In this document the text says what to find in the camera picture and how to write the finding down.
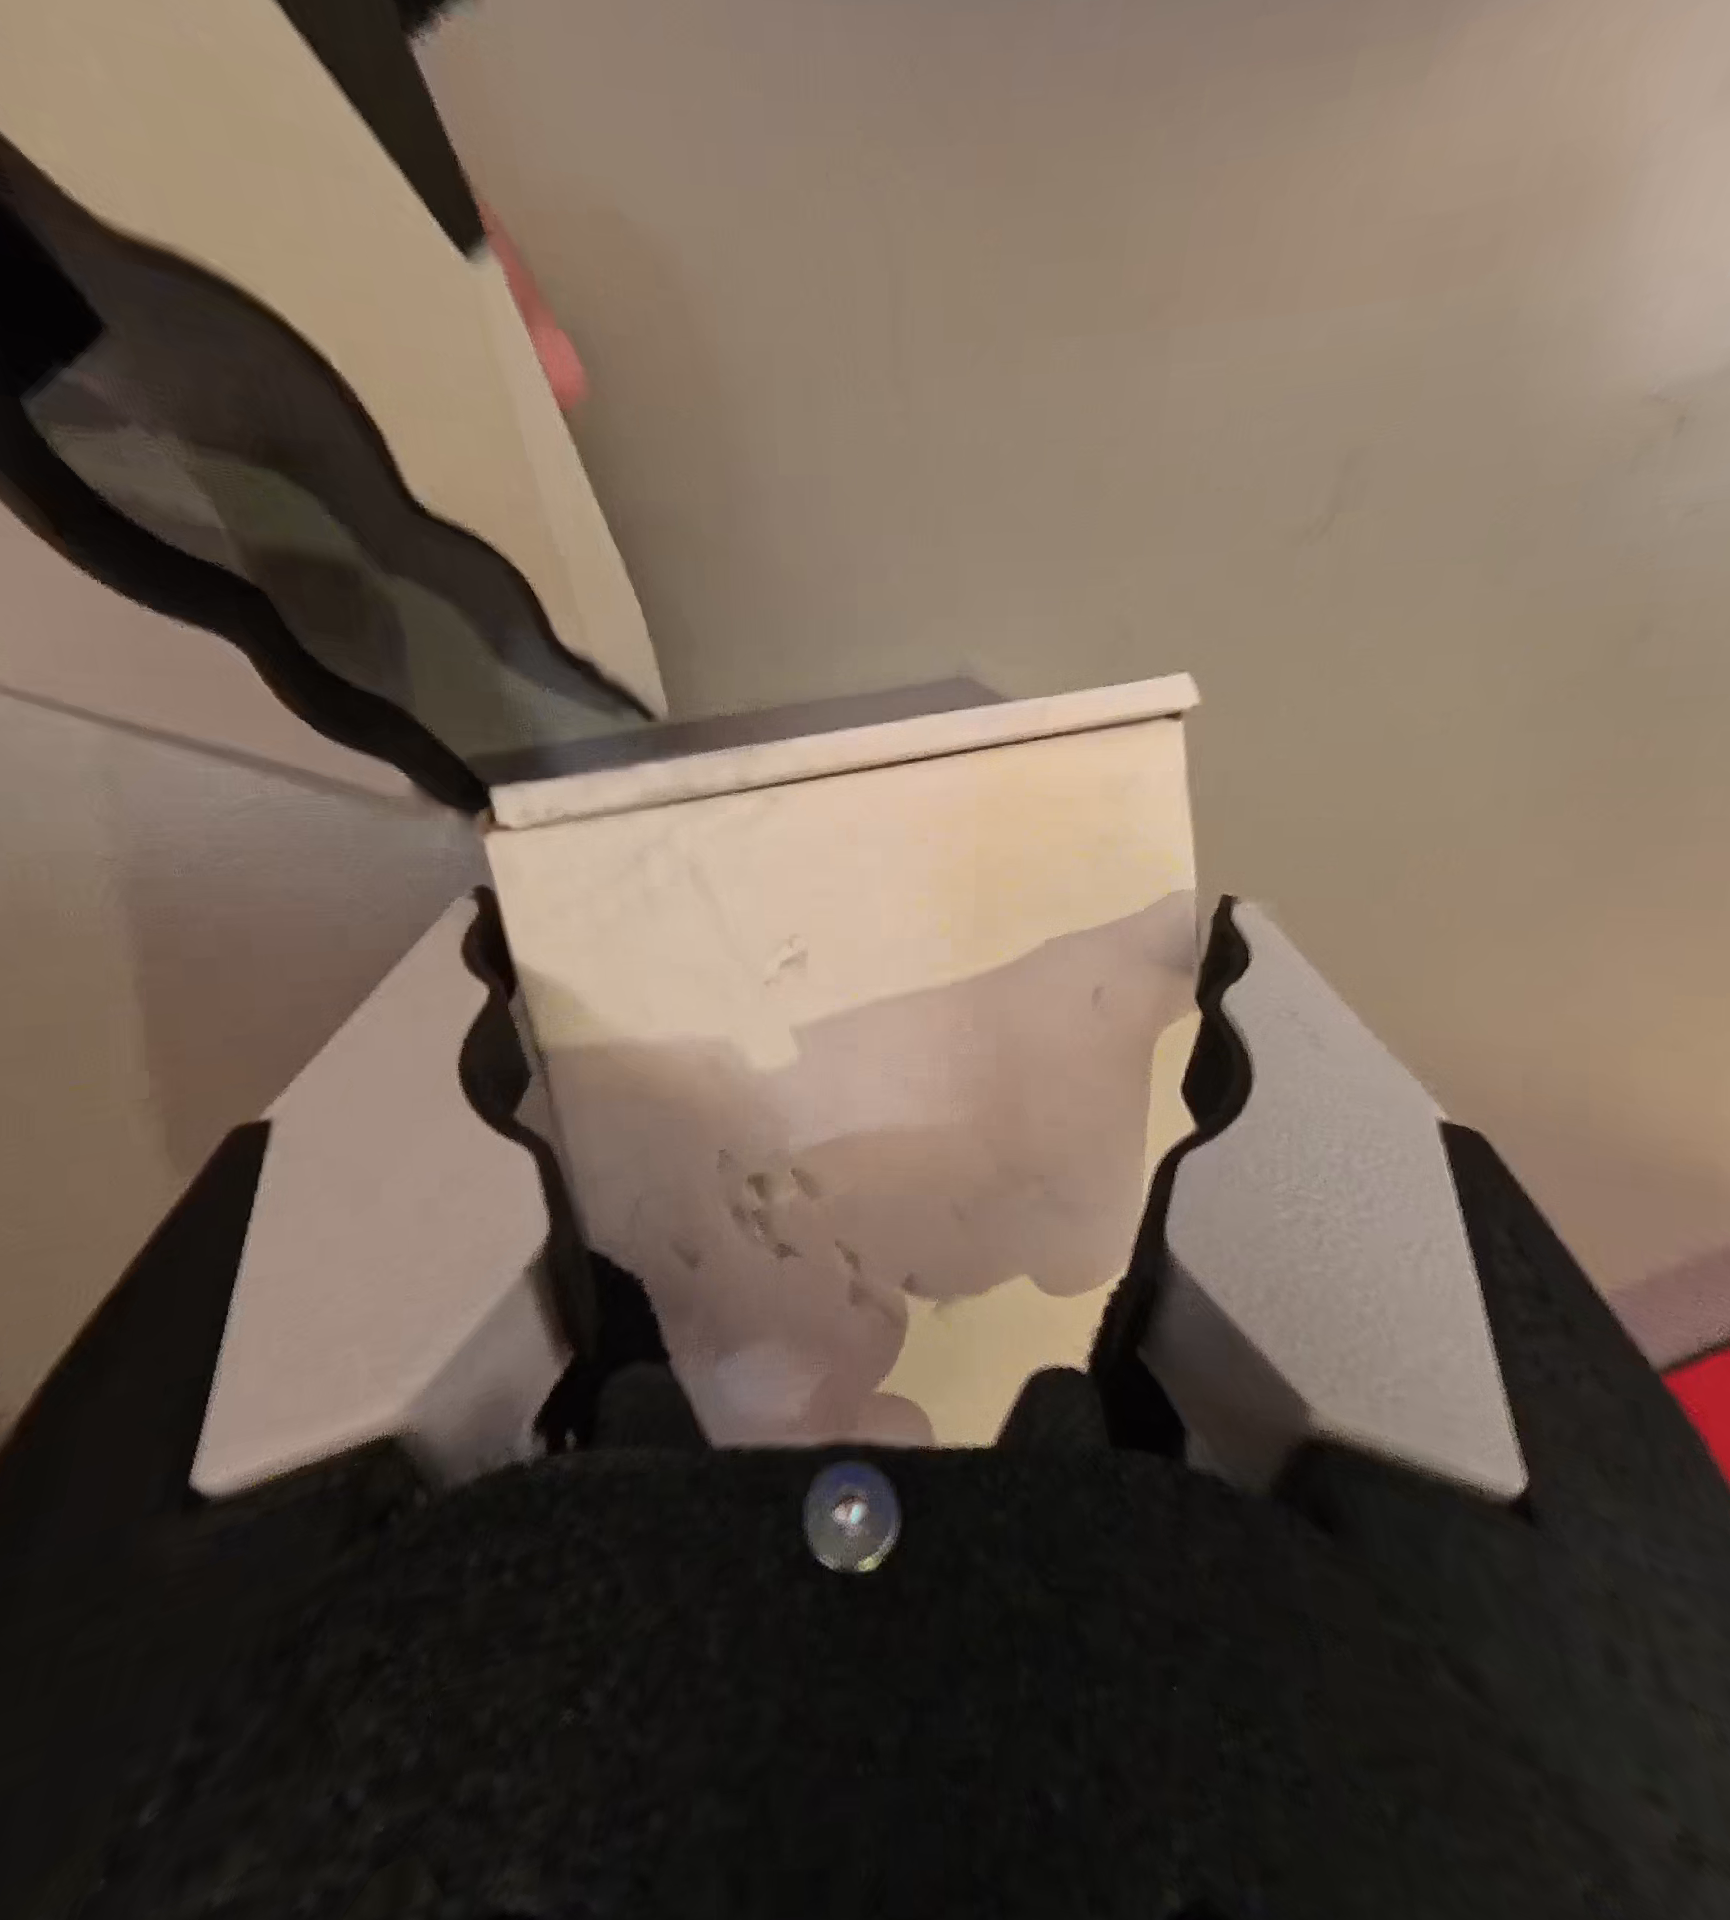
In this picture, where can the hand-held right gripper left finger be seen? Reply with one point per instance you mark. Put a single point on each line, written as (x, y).
(355, 1275)

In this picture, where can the white cardboard mailer box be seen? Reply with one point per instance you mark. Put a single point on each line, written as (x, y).
(834, 931)

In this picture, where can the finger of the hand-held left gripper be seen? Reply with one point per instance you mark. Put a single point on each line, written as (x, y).
(355, 255)
(54, 631)

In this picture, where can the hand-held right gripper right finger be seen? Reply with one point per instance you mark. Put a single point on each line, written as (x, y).
(1344, 1275)

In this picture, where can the person's left hand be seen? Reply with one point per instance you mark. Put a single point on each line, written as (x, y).
(543, 322)

